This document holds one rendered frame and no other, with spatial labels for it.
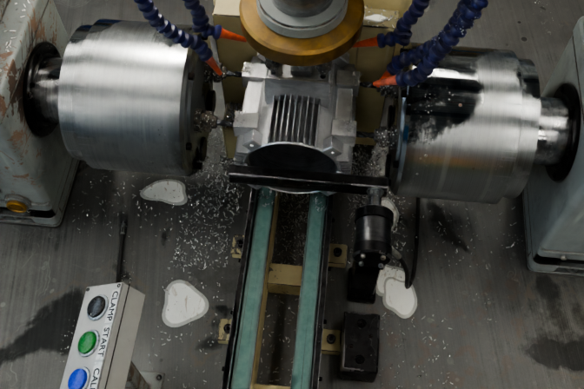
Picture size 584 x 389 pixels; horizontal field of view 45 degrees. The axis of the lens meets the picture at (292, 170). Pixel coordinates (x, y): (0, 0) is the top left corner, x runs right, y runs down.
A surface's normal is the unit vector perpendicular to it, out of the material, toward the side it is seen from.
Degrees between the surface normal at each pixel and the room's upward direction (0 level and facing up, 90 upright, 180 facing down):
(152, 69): 17
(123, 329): 61
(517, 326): 0
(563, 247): 90
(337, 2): 0
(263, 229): 0
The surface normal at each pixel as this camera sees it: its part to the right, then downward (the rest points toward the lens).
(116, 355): 0.87, -0.18
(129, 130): -0.09, 0.46
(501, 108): -0.04, -0.18
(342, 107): 0.00, -0.51
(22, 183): -0.10, 0.85
